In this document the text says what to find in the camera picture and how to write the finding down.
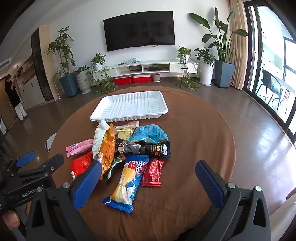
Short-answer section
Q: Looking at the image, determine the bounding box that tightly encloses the black wall television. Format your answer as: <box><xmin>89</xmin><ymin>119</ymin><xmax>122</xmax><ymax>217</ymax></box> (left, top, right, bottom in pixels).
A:
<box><xmin>103</xmin><ymin>11</ymin><xmax>175</xmax><ymax>52</ymax></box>

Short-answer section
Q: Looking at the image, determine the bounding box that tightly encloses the dark red snack packet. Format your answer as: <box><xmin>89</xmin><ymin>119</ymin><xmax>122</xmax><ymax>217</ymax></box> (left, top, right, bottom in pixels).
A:
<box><xmin>140</xmin><ymin>158</ymin><xmax>166</xmax><ymax>187</ymax></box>

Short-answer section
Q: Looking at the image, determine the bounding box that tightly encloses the pink snack packet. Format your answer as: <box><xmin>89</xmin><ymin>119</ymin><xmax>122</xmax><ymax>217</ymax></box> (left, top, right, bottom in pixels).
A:
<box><xmin>66</xmin><ymin>138</ymin><xmax>94</xmax><ymax>158</ymax></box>

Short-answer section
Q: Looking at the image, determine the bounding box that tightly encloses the person's left hand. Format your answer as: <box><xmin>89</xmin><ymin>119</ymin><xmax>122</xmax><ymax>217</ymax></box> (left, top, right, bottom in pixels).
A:
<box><xmin>2</xmin><ymin>209</ymin><xmax>22</xmax><ymax>230</ymax></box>

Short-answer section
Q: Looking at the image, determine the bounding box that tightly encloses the schefflera plant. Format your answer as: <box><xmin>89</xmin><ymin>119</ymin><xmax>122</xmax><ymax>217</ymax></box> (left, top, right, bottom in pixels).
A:
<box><xmin>194</xmin><ymin>47</ymin><xmax>215</xmax><ymax>67</ymax></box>

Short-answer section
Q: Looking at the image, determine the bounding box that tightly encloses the beige chair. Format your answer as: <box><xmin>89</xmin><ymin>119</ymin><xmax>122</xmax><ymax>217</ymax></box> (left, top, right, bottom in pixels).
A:
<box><xmin>269</xmin><ymin>192</ymin><xmax>296</xmax><ymax>241</ymax></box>

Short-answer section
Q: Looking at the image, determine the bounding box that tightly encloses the light blue snack packet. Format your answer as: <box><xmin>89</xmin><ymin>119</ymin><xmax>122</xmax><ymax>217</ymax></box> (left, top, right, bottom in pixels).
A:
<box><xmin>128</xmin><ymin>125</ymin><xmax>169</xmax><ymax>144</ymax></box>

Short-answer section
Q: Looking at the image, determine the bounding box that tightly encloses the beige curtain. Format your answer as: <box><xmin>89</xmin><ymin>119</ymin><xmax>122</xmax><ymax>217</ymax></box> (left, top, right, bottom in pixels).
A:
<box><xmin>228</xmin><ymin>0</ymin><xmax>249</xmax><ymax>91</ymax></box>

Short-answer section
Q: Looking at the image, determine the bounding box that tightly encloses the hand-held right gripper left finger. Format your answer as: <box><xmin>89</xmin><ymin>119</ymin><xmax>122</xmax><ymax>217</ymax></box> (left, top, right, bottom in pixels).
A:
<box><xmin>25</xmin><ymin>159</ymin><xmax>103</xmax><ymax>241</ymax></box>

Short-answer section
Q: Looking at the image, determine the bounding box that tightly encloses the red storage box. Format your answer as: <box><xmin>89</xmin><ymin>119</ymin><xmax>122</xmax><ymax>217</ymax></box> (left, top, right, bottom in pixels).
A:
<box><xmin>114</xmin><ymin>76</ymin><xmax>133</xmax><ymax>85</ymax></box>
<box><xmin>132</xmin><ymin>74</ymin><xmax>152</xmax><ymax>83</ymax></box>

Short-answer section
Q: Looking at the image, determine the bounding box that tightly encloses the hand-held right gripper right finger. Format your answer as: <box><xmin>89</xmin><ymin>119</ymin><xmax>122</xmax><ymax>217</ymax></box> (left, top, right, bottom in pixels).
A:
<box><xmin>195</xmin><ymin>160</ymin><xmax>271</xmax><ymax>241</ymax></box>

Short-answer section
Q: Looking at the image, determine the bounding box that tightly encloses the glass balcony table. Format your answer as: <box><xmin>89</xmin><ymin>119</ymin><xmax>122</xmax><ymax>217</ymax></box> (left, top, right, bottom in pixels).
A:
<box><xmin>270</xmin><ymin>76</ymin><xmax>296</xmax><ymax>116</ymax></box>

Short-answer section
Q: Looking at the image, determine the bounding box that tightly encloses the gold snack packet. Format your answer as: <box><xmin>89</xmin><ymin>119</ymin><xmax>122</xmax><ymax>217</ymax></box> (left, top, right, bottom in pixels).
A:
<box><xmin>115</xmin><ymin>127</ymin><xmax>134</xmax><ymax>141</ymax></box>

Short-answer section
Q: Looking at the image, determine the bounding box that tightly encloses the large bird-of-paradise plant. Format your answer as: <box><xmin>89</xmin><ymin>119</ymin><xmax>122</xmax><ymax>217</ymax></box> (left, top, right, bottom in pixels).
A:
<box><xmin>189</xmin><ymin>7</ymin><xmax>248</xmax><ymax>63</ymax></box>

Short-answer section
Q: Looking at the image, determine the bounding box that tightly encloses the black-framed sliding glass door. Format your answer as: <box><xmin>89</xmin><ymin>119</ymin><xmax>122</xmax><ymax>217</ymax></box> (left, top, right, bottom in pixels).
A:
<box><xmin>244</xmin><ymin>0</ymin><xmax>296</xmax><ymax>149</ymax></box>

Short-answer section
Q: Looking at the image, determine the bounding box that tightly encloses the green snack packet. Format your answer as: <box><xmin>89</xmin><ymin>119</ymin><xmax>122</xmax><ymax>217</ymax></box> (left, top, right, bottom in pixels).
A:
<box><xmin>103</xmin><ymin>155</ymin><xmax>127</xmax><ymax>182</ymax></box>
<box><xmin>97</xmin><ymin>123</ymin><xmax>116</xmax><ymax>181</ymax></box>

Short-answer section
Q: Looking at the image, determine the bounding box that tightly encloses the blue cake snack packet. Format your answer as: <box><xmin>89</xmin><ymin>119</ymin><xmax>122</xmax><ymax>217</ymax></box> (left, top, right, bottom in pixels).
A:
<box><xmin>102</xmin><ymin>155</ymin><xmax>150</xmax><ymax>214</ymax></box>

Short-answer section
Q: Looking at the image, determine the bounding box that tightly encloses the black snack packet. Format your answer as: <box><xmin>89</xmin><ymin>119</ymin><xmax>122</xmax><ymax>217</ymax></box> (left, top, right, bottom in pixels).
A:
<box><xmin>114</xmin><ymin>138</ymin><xmax>171</xmax><ymax>160</ymax></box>

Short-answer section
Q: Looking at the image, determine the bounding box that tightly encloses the tall leafy tree plant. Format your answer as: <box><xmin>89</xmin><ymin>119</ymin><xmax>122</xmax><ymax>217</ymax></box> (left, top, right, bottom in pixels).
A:
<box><xmin>45</xmin><ymin>26</ymin><xmax>77</xmax><ymax>77</ymax></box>

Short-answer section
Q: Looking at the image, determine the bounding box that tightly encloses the white plastic tray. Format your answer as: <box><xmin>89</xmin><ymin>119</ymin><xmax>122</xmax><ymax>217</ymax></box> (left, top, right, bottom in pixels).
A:
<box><xmin>90</xmin><ymin>91</ymin><xmax>169</xmax><ymax>122</ymax></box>

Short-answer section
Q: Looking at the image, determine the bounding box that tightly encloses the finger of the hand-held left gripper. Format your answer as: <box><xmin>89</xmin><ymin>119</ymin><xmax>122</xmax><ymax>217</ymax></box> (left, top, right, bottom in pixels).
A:
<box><xmin>0</xmin><ymin>151</ymin><xmax>37</xmax><ymax>176</ymax></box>
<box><xmin>3</xmin><ymin>153</ymin><xmax>65</xmax><ymax>183</ymax></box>

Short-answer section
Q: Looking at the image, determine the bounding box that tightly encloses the bright red snack packet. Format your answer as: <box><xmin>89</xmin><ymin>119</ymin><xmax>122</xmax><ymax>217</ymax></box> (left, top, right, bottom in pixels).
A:
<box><xmin>70</xmin><ymin>151</ymin><xmax>94</xmax><ymax>181</ymax></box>

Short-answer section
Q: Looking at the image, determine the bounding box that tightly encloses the white television cabinet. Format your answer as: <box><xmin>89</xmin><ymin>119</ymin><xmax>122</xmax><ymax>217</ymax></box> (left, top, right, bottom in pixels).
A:
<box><xmin>92</xmin><ymin>60</ymin><xmax>199</xmax><ymax>78</ymax></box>

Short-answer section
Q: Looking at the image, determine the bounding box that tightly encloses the white ribbed plant pot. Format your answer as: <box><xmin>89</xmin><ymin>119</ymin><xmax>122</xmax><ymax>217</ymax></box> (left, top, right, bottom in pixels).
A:
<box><xmin>76</xmin><ymin>71</ymin><xmax>92</xmax><ymax>94</ymax></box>

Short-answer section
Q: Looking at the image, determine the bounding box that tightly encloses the tall white plant pot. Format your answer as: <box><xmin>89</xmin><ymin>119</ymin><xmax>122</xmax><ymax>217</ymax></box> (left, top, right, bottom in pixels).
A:
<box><xmin>199</xmin><ymin>61</ymin><xmax>214</xmax><ymax>86</ymax></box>

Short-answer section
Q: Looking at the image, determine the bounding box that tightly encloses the black balcony chair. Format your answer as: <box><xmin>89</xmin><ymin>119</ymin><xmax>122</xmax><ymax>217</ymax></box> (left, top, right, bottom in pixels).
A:
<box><xmin>255</xmin><ymin>70</ymin><xmax>281</xmax><ymax>109</ymax></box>

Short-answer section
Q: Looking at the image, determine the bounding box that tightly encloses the trailing pothos plant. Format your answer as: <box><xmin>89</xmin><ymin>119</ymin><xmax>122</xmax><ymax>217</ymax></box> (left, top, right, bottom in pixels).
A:
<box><xmin>87</xmin><ymin>53</ymin><xmax>118</xmax><ymax>94</ymax></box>
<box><xmin>176</xmin><ymin>46</ymin><xmax>201</xmax><ymax>91</ymax></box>

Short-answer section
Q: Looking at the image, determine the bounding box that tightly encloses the dark blue square planter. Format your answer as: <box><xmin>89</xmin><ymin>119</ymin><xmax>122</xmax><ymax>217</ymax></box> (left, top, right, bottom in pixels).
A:
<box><xmin>214</xmin><ymin>60</ymin><xmax>235</xmax><ymax>88</ymax></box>
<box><xmin>59</xmin><ymin>72</ymin><xmax>79</xmax><ymax>98</ymax></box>

